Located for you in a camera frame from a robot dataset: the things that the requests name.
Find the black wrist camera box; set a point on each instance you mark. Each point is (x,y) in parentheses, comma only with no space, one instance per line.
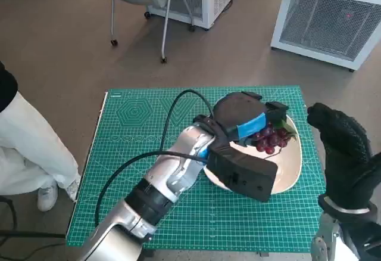
(247,171)
(367,243)

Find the white cabinet with mesh panel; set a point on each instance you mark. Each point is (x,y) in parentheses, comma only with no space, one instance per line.
(324,19)

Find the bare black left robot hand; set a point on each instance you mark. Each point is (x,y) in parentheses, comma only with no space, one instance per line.
(238,112)

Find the purple toy grape bunch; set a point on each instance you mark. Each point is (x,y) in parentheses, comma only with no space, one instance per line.
(271,140)

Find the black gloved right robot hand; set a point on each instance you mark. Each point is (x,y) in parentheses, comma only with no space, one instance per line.
(345,147)

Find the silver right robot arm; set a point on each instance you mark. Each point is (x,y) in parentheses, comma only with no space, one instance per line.
(326,237)

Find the green cutting mat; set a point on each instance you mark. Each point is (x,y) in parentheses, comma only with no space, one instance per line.
(226,222)

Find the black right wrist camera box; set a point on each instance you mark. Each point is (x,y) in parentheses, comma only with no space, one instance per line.
(367,243)

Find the white square plate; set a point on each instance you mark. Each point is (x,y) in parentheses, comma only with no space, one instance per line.
(288,165)

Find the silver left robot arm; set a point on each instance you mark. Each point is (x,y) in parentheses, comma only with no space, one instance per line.
(160,189)

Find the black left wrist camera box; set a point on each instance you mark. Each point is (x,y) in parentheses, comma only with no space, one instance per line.
(247,171)

